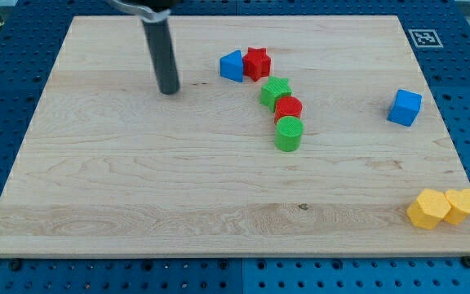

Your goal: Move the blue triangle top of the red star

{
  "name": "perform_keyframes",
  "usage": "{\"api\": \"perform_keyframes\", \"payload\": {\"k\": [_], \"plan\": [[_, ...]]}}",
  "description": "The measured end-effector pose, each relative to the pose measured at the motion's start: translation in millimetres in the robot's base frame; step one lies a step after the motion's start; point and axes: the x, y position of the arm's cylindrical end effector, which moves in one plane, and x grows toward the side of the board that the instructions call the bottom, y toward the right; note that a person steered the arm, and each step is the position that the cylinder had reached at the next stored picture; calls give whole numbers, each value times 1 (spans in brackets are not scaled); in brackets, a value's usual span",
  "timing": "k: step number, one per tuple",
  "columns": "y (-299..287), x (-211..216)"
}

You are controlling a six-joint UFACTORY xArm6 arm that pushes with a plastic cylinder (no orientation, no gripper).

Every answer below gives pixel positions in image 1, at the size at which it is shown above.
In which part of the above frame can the green star block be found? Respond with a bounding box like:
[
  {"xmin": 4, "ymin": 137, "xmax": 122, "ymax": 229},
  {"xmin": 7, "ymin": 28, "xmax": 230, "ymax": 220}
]
[{"xmin": 260, "ymin": 76, "xmax": 292, "ymax": 113}]

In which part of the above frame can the green cylinder block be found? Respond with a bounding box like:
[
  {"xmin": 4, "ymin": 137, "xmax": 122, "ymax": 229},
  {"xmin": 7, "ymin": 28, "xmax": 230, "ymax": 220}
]
[{"xmin": 274, "ymin": 116, "xmax": 304, "ymax": 152}]

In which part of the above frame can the red cylinder block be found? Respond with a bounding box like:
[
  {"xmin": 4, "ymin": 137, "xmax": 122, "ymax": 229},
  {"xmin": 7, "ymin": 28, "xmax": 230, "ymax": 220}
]
[{"xmin": 274, "ymin": 96, "xmax": 303, "ymax": 124}]

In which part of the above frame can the blue triangle block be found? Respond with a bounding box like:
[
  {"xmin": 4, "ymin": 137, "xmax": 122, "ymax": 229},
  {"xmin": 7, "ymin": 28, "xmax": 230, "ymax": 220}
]
[{"xmin": 219, "ymin": 50, "xmax": 243, "ymax": 82}]

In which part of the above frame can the black bolt left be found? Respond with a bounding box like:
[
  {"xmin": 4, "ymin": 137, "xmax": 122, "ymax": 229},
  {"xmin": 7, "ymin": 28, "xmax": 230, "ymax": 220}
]
[{"xmin": 8, "ymin": 259, "xmax": 23, "ymax": 272}]

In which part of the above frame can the black bolt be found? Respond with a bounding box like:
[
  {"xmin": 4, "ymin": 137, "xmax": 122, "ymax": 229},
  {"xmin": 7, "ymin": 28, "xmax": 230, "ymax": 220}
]
[
  {"xmin": 8, "ymin": 259, "xmax": 23, "ymax": 272},
  {"xmin": 460, "ymin": 256, "xmax": 470, "ymax": 269}
]

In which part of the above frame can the wooden board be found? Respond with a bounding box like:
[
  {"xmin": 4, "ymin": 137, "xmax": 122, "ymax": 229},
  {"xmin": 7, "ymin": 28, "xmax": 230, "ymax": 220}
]
[{"xmin": 0, "ymin": 16, "xmax": 470, "ymax": 259}]

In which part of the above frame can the white fiducial marker tag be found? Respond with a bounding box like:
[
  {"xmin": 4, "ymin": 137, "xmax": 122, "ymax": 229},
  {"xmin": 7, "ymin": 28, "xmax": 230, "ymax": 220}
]
[{"xmin": 408, "ymin": 29, "xmax": 443, "ymax": 48}]

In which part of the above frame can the yellow heart block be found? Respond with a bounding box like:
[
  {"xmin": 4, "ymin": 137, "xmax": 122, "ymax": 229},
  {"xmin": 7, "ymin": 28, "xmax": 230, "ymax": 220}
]
[{"xmin": 444, "ymin": 189, "xmax": 470, "ymax": 225}]

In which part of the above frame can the grey cable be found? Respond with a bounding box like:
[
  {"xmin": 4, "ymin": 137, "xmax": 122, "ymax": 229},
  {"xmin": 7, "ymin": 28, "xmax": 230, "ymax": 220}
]
[{"xmin": 104, "ymin": 0, "xmax": 172, "ymax": 24}]

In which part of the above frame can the black bolt right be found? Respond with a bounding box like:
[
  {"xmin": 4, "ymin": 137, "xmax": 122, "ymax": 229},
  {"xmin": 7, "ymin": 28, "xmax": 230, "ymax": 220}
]
[{"xmin": 460, "ymin": 256, "xmax": 470, "ymax": 269}]

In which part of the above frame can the red star block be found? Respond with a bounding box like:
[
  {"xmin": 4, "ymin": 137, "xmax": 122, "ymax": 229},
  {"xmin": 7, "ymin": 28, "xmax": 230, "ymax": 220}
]
[{"xmin": 242, "ymin": 47, "xmax": 271, "ymax": 82}]

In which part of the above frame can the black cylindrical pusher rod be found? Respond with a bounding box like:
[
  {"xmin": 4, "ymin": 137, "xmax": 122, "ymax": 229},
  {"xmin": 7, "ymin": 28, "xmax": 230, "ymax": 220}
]
[{"xmin": 143, "ymin": 7, "xmax": 180, "ymax": 95}]

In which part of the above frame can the yellow hexagon block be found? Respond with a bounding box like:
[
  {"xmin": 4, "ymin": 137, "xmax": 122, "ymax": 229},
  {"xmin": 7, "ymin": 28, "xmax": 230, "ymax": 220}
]
[{"xmin": 406, "ymin": 189, "xmax": 451, "ymax": 230}]

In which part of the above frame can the blue cube block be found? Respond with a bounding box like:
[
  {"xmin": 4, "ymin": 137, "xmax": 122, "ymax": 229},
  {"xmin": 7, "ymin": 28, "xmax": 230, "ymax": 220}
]
[{"xmin": 387, "ymin": 89, "xmax": 422, "ymax": 127}]

